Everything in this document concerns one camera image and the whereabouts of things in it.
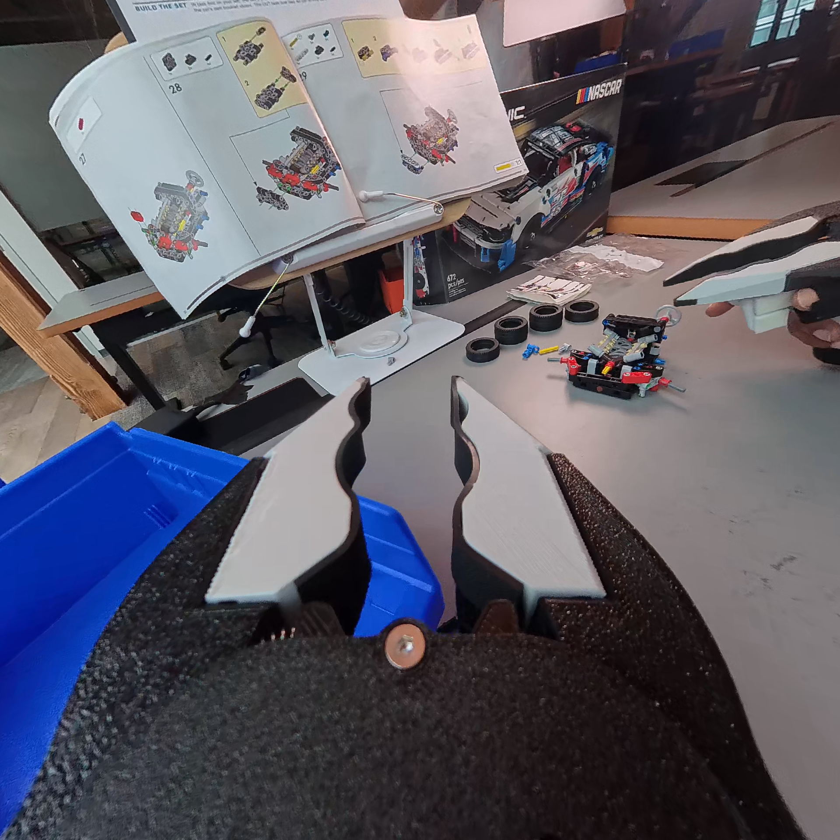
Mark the person's right hand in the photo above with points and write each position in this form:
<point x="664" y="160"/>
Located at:
<point x="814" y="334"/>

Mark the blue plastic bin white tag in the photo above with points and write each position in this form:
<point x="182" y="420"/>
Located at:
<point x="79" y="525"/>

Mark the toy car box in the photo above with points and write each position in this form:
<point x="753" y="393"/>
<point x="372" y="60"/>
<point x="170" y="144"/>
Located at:
<point x="558" y="151"/>

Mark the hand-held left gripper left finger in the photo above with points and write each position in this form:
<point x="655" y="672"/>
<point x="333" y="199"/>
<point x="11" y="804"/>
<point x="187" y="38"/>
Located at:
<point x="289" y="525"/>

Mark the sticker sheet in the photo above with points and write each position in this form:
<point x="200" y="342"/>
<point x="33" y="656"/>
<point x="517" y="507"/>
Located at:
<point x="551" y="289"/>

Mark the white book stand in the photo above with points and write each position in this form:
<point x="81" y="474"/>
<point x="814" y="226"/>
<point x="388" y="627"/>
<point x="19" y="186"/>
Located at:
<point x="420" y="331"/>

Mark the black toy tyre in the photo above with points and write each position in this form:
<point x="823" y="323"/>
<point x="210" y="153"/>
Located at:
<point x="572" y="316"/>
<point x="474" y="354"/>
<point x="537" y="323"/>
<point x="502" y="334"/>

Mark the white neighbouring desk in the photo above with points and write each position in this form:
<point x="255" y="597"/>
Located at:
<point x="754" y="170"/>

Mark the instruction booklet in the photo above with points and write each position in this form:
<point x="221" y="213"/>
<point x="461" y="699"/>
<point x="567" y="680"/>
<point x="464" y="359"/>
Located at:
<point x="197" y="164"/>

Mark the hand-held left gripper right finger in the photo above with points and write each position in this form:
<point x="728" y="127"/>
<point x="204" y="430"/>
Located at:
<point x="525" y="525"/>

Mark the black power adapter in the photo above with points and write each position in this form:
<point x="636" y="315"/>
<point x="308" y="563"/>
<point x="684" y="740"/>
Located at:
<point x="164" y="421"/>

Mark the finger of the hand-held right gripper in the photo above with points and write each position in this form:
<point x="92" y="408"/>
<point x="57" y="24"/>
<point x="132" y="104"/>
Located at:
<point x="741" y="285"/>
<point x="754" y="243"/>

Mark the clear plastic bags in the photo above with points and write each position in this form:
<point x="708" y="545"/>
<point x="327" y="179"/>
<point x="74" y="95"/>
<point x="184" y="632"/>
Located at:
<point x="604" y="256"/>

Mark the toy brick engine chassis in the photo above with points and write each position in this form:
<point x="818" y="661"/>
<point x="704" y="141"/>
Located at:
<point x="610" y="374"/>

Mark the wooden side table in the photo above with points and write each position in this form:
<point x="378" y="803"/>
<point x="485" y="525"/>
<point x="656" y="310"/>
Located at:
<point x="59" y="341"/>

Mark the black office chair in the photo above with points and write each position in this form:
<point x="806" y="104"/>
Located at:
<point x="253" y="341"/>

